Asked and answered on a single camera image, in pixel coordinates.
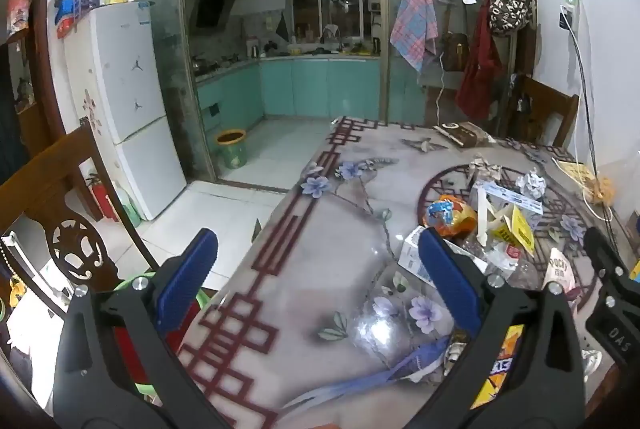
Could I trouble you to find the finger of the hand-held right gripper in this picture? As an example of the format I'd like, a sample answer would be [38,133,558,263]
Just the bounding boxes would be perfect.
[582,225,640,310]

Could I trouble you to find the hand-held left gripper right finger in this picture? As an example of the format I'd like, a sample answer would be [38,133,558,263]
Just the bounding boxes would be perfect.
[405,228,586,429]

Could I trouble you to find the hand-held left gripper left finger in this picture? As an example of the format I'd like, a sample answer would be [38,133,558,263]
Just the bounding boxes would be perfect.
[54,228,219,429]

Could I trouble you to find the silver white milk carton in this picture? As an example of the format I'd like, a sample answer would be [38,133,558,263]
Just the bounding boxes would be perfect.
[398,225,488,287]

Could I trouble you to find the red basin with green rim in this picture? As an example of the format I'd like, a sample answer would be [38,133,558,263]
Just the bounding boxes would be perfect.
[107,274,216,402]

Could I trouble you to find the orange snack bag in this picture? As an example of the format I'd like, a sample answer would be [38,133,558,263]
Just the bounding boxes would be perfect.
[424,195,478,240]

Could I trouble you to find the white folded card strip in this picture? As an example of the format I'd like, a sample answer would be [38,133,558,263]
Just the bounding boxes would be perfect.
[475,189,516,247]

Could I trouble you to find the clear plastic bag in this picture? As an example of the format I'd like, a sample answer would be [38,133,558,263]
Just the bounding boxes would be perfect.
[582,159,621,222]

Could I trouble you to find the green plastic bottle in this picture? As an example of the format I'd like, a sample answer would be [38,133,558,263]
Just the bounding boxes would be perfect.
[117,181,142,227]

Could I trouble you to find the yellow paper sheet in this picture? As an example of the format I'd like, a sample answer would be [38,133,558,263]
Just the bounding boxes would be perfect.
[557,159,598,194]

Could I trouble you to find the yellow purple snack packet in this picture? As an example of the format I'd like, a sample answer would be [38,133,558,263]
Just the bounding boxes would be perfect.
[470,324,526,410]

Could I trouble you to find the crumpled beige paper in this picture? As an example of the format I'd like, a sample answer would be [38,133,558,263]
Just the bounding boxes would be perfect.
[468,155,503,182]

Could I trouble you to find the red fire extinguisher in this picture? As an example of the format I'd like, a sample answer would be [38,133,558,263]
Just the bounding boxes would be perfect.
[86,173,119,222]

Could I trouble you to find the green yellow waste bin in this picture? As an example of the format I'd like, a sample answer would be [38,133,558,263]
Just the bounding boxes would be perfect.
[215,129,248,170]

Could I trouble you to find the brown flat box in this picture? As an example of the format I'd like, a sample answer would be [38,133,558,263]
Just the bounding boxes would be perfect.
[432,121,493,148]

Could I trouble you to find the carved wooden chair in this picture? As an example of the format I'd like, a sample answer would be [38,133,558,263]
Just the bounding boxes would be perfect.
[0,119,161,310]

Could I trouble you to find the plain wooden chair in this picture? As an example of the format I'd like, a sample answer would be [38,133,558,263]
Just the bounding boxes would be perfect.
[505,74,580,147]

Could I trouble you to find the red hanging garment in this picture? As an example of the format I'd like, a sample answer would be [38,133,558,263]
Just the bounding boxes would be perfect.
[455,0,506,120]

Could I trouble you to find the white refrigerator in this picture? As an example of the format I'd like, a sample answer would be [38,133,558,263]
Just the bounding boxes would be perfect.
[65,0,188,222]

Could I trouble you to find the brown handbag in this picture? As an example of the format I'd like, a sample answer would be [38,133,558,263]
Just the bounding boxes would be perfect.
[440,33,470,72]

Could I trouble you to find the teal kitchen cabinets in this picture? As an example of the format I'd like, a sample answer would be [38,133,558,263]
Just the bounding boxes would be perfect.
[195,58,426,132]

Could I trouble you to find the plaid towel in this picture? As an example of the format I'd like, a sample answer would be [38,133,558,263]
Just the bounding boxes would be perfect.
[390,0,438,74]

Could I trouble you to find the patterned fabric bag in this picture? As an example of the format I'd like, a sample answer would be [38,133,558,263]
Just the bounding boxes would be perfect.
[487,0,535,36]

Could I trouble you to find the black range hood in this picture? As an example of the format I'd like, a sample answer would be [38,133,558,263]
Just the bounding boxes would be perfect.
[195,0,240,30]

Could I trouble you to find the blue plastic basket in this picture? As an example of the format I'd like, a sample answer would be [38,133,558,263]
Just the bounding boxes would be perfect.
[55,0,103,22]

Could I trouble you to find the white charging cable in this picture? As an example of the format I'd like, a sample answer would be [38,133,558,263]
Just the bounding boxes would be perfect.
[562,6,613,222]

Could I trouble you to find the thin white hanging cable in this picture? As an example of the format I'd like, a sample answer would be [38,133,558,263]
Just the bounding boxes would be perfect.
[434,51,448,124]

